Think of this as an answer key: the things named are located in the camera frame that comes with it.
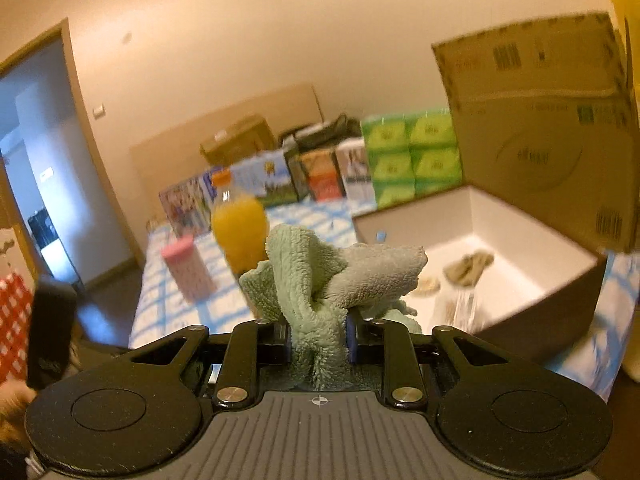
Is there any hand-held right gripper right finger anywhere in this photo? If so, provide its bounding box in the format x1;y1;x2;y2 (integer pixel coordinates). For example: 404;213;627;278
346;310;521;407

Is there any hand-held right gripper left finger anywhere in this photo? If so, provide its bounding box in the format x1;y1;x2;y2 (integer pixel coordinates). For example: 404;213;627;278
120;319;293;408

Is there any green towel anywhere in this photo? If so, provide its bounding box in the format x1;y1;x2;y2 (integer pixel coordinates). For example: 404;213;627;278
239;224;429;392

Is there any beige stocking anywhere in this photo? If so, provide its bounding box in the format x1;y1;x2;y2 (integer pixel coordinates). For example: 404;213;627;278
444;252;496;288

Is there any brown shoe box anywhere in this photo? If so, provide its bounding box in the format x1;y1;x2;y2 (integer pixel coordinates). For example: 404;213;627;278
352;184;608;361

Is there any red checked cloth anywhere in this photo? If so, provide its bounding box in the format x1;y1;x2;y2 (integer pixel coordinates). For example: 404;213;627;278
0;227;39;386

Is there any black and white appliance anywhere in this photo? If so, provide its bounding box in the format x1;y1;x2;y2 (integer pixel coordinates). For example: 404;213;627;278
27;204;81;281

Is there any pink patterned container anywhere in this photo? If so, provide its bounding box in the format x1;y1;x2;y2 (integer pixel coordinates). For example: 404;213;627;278
161;236;217;303

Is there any orange juice bottle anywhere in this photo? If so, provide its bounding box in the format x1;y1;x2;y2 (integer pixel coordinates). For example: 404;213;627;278
210;169;271;273

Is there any white landscape printed box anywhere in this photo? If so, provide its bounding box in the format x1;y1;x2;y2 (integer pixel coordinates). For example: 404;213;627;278
227;152;296;208

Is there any orange printed box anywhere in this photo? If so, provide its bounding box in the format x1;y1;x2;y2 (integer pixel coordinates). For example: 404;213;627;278
285;145;346;203

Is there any blue printed carton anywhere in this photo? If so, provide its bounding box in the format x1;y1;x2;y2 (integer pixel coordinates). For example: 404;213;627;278
159;172;226;238

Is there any white product box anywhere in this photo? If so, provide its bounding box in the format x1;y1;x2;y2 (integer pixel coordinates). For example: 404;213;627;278
336;140;376;211

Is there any green tissue pack bundle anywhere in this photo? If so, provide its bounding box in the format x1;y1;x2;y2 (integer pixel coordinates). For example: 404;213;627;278
361;109;463;209

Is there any wooden headboard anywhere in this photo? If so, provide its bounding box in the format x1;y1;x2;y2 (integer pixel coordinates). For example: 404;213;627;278
129;82;326;211

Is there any olive cardboard box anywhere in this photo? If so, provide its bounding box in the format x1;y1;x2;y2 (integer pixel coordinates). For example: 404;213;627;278
200;116;277;167

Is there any dark bag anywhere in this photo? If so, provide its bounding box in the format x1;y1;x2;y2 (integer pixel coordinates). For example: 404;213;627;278
277;114;362;151

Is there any large cardboard box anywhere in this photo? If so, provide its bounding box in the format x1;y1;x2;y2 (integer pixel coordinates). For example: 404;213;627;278
431;10;636;253

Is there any wooden door frame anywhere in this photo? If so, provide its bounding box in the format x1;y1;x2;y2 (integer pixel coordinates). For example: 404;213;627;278
0;17;146;271

